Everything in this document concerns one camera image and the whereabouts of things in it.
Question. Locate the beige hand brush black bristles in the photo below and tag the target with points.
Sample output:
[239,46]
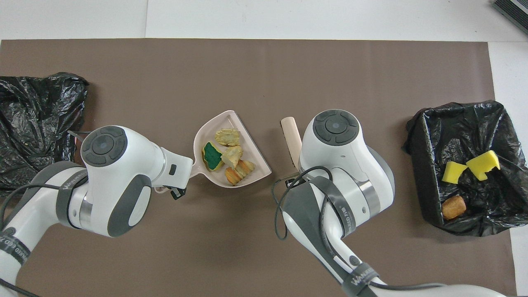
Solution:
[291,136]

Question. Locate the green and yellow sponge piece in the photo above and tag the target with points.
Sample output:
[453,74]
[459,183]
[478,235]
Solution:
[212,156]

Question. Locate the striped croissant toy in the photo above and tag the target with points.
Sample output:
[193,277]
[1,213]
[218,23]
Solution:
[239,171]

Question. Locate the pale yellow food toy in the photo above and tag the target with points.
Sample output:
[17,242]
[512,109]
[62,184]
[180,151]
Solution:
[232,156]
[227,137]

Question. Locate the beige plastic dustpan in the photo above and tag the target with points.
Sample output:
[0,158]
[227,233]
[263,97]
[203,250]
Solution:
[214,123]

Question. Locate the wedge yellow sponge piece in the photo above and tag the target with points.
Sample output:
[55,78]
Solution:
[453,172]

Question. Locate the brown bread roll toy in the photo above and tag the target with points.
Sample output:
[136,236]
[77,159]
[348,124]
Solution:
[453,207]

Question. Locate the notched yellow sponge piece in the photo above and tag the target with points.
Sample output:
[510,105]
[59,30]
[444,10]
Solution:
[484,165]

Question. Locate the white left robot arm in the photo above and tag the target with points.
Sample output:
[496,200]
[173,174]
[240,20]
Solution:
[111,185]

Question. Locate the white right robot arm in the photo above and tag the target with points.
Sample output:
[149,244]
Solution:
[342,173]

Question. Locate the open bin with black bag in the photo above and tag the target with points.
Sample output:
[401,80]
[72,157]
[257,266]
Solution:
[453,132]

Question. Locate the bin covered by black bag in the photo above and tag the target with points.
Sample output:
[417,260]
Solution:
[33,107]

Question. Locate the brown table mat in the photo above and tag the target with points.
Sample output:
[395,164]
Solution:
[288,62]

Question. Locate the grey ribbed device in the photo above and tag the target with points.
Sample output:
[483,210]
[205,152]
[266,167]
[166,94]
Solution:
[515,10]

